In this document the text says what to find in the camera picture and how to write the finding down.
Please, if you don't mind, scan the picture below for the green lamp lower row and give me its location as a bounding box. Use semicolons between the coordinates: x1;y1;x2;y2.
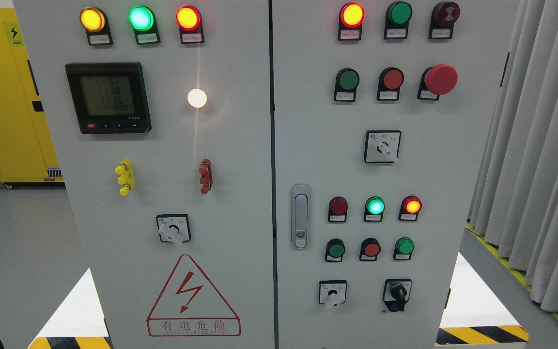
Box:
393;237;416;261

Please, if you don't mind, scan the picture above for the red lit lamp top right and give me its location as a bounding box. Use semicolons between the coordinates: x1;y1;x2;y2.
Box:
338;2;365;41

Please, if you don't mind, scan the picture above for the white rotary switch left door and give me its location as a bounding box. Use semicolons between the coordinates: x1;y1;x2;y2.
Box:
155;214;192;244

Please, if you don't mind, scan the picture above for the red electric hazard warning sticker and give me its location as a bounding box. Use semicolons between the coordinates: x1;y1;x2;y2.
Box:
146;254;241;336

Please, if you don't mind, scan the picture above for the white rotary switch upper right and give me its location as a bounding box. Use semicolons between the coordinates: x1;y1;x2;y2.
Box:
363;130;402;164

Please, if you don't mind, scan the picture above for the white rotary switch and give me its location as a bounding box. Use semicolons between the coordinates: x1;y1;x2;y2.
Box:
363;130;402;164
318;280;348;310

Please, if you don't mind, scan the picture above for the red emergency stop mushroom button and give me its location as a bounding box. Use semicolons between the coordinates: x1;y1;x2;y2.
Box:
417;63;458;101

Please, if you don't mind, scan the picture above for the black digital power meter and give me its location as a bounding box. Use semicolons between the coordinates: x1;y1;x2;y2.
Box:
65;62;152;134

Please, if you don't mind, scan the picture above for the green indicator lamp top left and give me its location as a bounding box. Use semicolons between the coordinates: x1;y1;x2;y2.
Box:
128;6;161;45

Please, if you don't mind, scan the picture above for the yellow indicator lamp top left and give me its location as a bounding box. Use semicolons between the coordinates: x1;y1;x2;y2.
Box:
80;7;113;46

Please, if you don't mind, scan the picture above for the red terminal connector block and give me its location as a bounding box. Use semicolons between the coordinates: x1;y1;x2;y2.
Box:
199;159;213;195

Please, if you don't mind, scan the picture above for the grey pleated curtain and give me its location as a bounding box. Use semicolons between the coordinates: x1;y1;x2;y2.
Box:
470;0;558;313

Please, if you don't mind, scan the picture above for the green lit lamp middle row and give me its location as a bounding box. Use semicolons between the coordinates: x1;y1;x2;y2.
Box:
363;196;386;222

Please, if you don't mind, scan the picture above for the yellow terminal connector block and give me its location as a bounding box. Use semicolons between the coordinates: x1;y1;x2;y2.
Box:
114;159;135;196

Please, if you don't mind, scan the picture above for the green push button lower row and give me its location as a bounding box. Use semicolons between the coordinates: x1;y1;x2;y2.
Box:
324;238;346;263

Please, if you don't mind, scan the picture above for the dark red lamp middle row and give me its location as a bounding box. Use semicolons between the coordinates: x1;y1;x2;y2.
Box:
327;196;348;223

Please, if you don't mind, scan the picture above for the red indicator lamp top left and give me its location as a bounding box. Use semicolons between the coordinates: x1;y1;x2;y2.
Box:
175;5;204;44

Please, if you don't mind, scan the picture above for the silver cabinet door handle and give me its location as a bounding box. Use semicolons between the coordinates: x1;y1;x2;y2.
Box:
292;185;311;249

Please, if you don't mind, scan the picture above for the grey electrical control cabinet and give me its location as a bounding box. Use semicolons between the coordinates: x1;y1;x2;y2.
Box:
14;0;520;349

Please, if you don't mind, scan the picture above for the red push button upper row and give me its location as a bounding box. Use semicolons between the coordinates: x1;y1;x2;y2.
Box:
376;67;404;101

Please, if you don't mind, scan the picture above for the red push button row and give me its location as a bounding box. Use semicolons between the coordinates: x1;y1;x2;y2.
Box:
376;67;404;101
359;237;381;261

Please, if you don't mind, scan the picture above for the white lit indicator lamp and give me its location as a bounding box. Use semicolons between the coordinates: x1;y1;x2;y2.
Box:
187;88;208;109

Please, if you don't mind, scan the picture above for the yellow safety storage cabinet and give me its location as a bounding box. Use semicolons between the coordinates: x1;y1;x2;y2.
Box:
0;7;63;187

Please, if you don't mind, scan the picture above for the black selector knob switch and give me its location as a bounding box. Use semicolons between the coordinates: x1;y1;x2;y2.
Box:
382;278;412;312

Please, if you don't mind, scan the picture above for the red push button lower row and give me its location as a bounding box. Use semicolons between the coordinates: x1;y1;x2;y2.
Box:
359;237;381;261

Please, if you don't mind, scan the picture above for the red lit lamp middle row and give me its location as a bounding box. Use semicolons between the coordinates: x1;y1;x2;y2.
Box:
397;196;422;222

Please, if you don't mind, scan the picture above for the white rotary switch lower right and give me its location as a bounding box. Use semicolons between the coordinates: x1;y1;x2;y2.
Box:
318;280;348;310

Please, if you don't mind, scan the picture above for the green push button upper row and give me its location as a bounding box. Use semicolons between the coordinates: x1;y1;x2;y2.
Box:
333;68;359;102

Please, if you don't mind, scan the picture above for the green push button row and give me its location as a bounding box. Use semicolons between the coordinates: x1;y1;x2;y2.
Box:
324;238;346;263
333;68;359;102

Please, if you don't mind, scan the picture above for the green lamp top right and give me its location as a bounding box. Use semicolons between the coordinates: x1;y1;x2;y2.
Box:
384;1;413;40

